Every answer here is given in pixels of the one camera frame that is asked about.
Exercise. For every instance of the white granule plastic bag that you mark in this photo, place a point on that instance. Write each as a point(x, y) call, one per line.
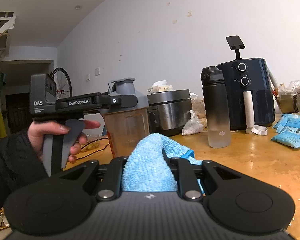
point(192, 127)

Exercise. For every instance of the blue microfibre cloth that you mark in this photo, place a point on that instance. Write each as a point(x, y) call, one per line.
point(150, 167)

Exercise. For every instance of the white lattice frame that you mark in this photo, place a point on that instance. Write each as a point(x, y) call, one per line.
point(5, 22)

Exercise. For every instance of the pile of blue packets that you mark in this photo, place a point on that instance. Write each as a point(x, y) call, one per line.
point(290, 138)

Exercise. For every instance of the clear shaker bottle grey lid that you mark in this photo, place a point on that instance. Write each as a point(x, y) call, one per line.
point(130, 130)

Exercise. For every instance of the dark door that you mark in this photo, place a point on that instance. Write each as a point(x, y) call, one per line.
point(17, 115)

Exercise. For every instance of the person's left hand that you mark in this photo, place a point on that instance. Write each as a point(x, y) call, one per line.
point(45, 128)

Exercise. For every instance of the bicycle wheel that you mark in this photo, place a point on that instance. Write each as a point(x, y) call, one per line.
point(69, 82)

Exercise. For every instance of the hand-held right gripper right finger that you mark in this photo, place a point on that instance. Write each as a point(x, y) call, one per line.
point(183, 175)

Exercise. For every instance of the grey steel rice cooker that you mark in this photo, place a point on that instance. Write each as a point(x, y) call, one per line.
point(172, 112)

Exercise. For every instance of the dark blue air fryer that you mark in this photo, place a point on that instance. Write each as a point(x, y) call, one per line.
point(260, 100)

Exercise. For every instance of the white tissue box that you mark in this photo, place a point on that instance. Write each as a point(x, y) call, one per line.
point(161, 87)

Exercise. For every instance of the black phone stand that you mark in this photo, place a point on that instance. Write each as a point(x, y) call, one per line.
point(235, 42)

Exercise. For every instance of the white paper roll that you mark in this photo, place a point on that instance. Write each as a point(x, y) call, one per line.
point(272, 77)

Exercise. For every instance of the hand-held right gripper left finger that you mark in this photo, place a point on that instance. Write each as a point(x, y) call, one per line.
point(115, 175)

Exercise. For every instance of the bag of brown flatbread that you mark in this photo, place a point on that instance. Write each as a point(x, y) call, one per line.
point(198, 107)

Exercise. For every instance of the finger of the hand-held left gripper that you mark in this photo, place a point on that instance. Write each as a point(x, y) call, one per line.
point(120, 101)

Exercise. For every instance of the black frosted water bottle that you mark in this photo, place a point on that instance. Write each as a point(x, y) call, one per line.
point(216, 110)

